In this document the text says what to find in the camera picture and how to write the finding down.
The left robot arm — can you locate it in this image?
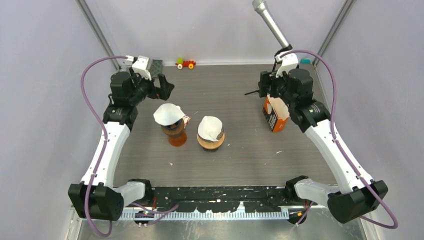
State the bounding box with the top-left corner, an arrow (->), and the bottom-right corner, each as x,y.
68,71 -> 175,221

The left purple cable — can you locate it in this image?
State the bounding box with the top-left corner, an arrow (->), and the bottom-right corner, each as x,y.
80,55 -> 180,238

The teal block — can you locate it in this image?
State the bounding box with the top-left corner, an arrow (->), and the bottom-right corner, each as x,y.
300,58 -> 312,64

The amber glass carafe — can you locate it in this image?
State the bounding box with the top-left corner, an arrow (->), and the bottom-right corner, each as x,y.
168,132 -> 187,147

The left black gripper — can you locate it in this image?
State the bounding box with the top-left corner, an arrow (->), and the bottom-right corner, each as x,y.
129,67 -> 174,106

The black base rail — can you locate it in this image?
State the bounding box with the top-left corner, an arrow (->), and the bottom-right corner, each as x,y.
121,185 -> 319,226

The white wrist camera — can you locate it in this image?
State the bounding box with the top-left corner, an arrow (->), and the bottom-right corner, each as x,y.
125,55 -> 153,81
274,51 -> 299,78

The orange coffee filter box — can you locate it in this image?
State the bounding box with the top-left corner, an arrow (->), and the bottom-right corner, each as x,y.
262,94 -> 290,133

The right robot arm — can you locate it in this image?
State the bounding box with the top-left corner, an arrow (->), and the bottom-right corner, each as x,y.
258,68 -> 388,224

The colourful toy train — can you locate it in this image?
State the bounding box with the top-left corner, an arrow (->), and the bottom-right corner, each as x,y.
175,57 -> 196,70

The playing card box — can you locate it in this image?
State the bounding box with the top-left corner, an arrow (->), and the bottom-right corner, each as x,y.
182,115 -> 191,129

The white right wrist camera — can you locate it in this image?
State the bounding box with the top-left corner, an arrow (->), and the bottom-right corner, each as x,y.
274,51 -> 299,78

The black microphone tripod stand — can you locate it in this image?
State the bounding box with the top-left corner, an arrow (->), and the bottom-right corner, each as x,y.
244,46 -> 293,98

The silver microphone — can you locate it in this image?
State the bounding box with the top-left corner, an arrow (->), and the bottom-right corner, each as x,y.
252,0 -> 293,51

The white paper coffee filter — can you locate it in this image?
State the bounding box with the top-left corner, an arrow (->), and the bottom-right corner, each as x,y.
197,116 -> 223,142

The light wooden dripper ring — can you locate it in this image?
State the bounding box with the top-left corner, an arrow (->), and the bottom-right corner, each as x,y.
196,132 -> 226,152

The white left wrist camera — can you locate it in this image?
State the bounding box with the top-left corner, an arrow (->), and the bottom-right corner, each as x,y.
125,55 -> 153,81

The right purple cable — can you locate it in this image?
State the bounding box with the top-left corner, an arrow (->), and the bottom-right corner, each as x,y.
280,49 -> 399,230

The dark wooden dripper ring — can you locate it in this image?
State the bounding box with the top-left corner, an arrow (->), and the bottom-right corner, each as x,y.
161,122 -> 188,137

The purple cable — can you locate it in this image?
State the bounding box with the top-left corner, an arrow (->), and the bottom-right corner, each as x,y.
80,55 -> 180,238
280,49 -> 399,230

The dark grey building plate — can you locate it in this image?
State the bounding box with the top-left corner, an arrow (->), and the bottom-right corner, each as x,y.
149,59 -> 163,79

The clear smoky glass dripper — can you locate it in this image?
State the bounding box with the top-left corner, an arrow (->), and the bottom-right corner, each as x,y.
216,127 -> 225,143

